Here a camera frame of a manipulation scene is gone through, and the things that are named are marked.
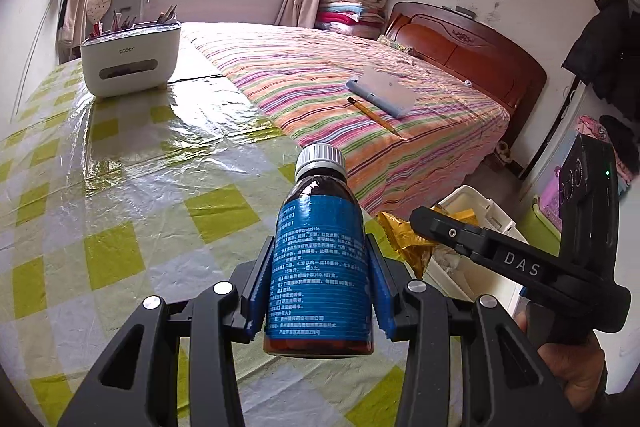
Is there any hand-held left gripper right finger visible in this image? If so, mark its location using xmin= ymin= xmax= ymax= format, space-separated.
xmin=365 ymin=233 xmax=583 ymax=427

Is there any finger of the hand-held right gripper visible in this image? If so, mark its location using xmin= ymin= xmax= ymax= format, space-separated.
xmin=410 ymin=207 xmax=493 ymax=258

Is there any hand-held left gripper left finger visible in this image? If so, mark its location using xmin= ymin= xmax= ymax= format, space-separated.
xmin=57 ymin=234 xmax=278 ymax=427

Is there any white plastic bin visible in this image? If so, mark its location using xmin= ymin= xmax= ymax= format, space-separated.
xmin=422 ymin=185 xmax=531 ymax=315

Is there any gold foil wrapper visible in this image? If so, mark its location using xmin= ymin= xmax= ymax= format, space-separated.
xmin=376 ymin=204 xmax=483 ymax=279

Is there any brown bottle blue label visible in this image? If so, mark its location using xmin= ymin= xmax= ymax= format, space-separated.
xmin=263 ymin=144 xmax=376 ymax=356

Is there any person's right hand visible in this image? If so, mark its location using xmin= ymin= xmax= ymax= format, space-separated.
xmin=515 ymin=307 xmax=608 ymax=413

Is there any yellow pencil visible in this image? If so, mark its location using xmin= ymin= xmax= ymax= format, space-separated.
xmin=347 ymin=96 xmax=401 ymax=136

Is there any white blue pencil case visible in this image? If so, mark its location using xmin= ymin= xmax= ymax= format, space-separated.
xmin=346 ymin=66 xmax=416 ymax=118

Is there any pink garment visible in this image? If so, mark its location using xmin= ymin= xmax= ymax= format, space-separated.
xmin=575 ymin=114 xmax=640 ymax=182

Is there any wooden headboard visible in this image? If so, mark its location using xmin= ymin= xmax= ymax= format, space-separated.
xmin=382 ymin=2 xmax=548 ymax=158

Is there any patterned pillow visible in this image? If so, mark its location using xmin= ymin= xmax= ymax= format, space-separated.
xmin=376 ymin=34 xmax=418 ymax=56

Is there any bed with striped sheet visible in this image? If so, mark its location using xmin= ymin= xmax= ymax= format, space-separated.
xmin=180 ymin=22 xmax=511 ymax=218

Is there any black hanging jacket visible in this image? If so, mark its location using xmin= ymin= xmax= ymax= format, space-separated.
xmin=561 ymin=0 xmax=640 ymax=118

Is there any white tissue box organizer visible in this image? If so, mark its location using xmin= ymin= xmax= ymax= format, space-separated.
xmin=81 ymin=21 xmax=182 ymax=98

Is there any bunch of pens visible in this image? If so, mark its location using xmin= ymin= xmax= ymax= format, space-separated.
xmin=89 ymin=4 xmax=178 ymax=38

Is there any white cabinet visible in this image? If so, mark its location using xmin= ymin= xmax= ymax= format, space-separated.
xmin=107 ymin=0 xmax=151 ymax=28

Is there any beige hanging garment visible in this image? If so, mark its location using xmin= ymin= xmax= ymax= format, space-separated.
xmin=57 ymin=0 xmax=98 ymax=45

